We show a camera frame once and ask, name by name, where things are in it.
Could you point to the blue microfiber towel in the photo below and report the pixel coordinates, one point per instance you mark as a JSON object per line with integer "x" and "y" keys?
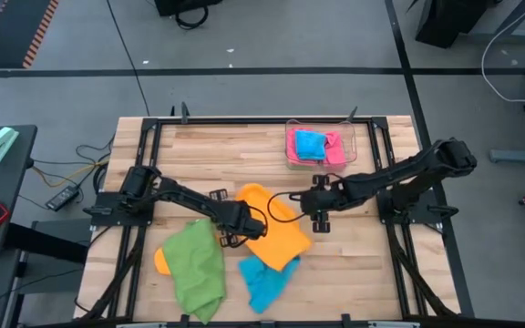
{"x": 310, "y": 146}
{"x": 262, "y": 287}

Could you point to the gray desk foot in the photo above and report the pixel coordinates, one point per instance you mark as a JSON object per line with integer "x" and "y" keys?
{"x": 522, "y": 156}

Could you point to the black side desk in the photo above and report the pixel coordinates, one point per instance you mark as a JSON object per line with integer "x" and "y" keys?
{"x": 7, "y": 182}

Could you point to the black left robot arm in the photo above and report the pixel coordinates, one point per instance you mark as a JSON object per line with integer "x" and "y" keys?
{"x": 185, "y": 197}

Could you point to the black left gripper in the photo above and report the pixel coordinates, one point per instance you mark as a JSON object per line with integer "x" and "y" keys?
{"x": 237, "y": 218}

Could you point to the black mat with orange stripes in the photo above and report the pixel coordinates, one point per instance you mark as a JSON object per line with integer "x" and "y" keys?
{"x": 7, "y": 32}

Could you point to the green microfiber towel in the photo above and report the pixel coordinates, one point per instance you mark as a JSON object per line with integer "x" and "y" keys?
{"x": 194, "y": 273}

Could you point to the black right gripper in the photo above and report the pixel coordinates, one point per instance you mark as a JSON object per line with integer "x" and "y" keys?
{"x": 324, "y": 200}

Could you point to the black table clamp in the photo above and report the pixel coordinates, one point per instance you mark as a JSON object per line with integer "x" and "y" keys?
{"x": 351, "y": 115}
{"x": 184, "y": 114}
{"x": 185, "y": 320}
{"x": 346, "y": 320}

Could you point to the pink microfiber towel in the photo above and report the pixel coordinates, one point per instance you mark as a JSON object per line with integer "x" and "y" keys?
{"x": 335, "y": 152}
{"x": 291, "y": 150}

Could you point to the clear plastic bin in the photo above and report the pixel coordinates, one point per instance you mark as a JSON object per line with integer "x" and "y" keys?
{"x": 353, "y": 146}

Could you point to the black cabinet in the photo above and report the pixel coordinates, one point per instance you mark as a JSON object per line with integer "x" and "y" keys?
{"x": 449, "y": 20}

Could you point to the orange microfiber towel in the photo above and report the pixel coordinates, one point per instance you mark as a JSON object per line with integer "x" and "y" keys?
{"x": 281, "y": 241}
{"x": 161, "y": 264}

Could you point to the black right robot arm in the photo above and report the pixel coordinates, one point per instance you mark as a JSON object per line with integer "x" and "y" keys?
{"x": 394, "y": 173}

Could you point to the black power adapter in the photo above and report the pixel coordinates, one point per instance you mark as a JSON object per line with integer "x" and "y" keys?
{"x": 62, "y": 198}

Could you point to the black equipment box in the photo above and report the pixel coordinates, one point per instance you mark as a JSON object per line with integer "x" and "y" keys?
{"x": 185, "y": 5}

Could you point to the gray desk leg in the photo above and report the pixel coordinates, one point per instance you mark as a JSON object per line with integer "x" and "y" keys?
{"x": 517, "y": 35}

